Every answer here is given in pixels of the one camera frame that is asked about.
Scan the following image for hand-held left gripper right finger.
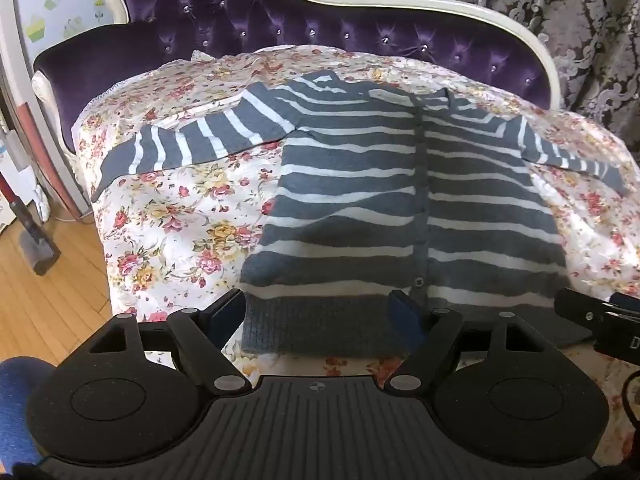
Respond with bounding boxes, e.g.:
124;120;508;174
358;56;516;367
385;289;551;397

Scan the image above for grey white striped cardigan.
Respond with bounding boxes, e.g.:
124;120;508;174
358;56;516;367
92;72;627;357

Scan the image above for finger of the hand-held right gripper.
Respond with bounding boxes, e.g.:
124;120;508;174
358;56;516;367
554;287;640;333

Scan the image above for red stick vacuum cleaner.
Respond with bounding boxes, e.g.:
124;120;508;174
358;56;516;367
0;100;63;277

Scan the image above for grey damask curtain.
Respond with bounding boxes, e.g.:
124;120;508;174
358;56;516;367
280;0;640;161

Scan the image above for person's blue pants leg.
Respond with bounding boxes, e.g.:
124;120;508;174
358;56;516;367
0;357;57;463

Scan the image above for purple tufted sofa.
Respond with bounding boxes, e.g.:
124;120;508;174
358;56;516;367
31;0;563;211

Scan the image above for floral blanket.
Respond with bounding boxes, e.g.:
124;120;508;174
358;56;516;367
70;45;640;411

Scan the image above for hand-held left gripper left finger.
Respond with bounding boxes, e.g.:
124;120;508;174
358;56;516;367
87;289;253;397

